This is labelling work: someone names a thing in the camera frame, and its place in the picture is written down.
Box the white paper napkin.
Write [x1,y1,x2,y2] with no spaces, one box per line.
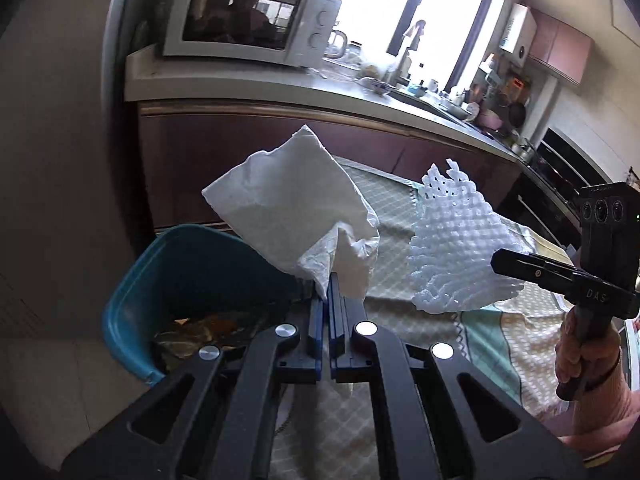
[202,126,381,300]

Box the white foam fruit net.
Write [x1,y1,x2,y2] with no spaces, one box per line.
[408,158,534,314]

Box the brown paper bag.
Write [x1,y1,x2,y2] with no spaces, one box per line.
[153,312,268,361]

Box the pink sleeve right forearm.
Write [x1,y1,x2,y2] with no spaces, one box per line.
[538,367,639,458]

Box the teal plastic trash bin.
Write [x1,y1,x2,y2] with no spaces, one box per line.
[102,224,312,386]

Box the kitchen counter with cabinets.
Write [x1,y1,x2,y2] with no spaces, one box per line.
[125,47,523,231]

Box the kitchen faucet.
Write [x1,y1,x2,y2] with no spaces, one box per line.
[396,20,426,86]

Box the large kitchen window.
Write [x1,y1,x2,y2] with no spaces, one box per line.
[337,0,506,90]

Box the person's right hand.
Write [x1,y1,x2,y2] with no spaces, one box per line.
[555,307,620,385]

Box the patterned tablecloth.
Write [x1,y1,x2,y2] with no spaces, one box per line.
[269,159,567,479]

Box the black built-in oven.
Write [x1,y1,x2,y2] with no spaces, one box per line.
[499,128,611,255]

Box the black frying pan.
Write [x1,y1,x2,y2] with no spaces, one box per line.
[508,102,526,129]

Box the pink pot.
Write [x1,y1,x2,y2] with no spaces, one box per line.
[475,110,503,130]

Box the small blue white bowl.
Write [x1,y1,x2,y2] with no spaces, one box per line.
[369,79,393,96]

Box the silver refrigerator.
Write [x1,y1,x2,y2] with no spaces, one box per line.
[0,0,151,261]

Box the glass electric kettle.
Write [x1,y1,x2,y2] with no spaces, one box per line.
[323,29,348,58]

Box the white water heater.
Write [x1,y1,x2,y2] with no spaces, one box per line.
[499,3,537,68]

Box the white microwave oven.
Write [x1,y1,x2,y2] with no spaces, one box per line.
[162,0,342,68]

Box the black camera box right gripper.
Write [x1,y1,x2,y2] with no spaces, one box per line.
[576,182,639,292]

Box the pink wall cabinet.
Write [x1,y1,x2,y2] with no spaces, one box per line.
[528,9,593,86]

